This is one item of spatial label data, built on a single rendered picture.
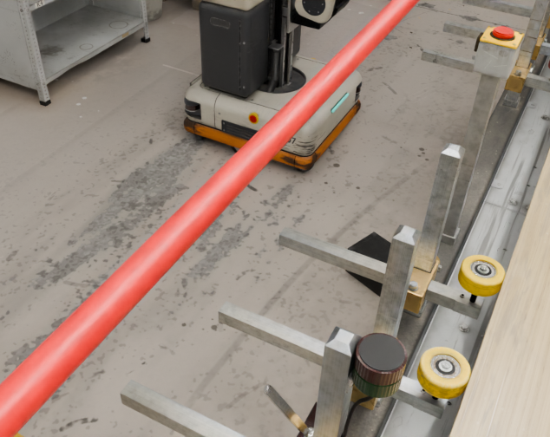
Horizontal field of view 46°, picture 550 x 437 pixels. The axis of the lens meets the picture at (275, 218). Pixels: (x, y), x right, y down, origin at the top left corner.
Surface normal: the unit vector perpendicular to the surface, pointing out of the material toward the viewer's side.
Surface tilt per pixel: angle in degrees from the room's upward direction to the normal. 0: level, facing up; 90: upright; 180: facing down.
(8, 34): 90
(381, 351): 0
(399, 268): 90
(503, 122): 0
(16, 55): 90
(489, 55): 90
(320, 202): 0
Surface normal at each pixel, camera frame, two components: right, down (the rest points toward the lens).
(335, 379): -0.46, 0.56
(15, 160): 0.04, -0.76
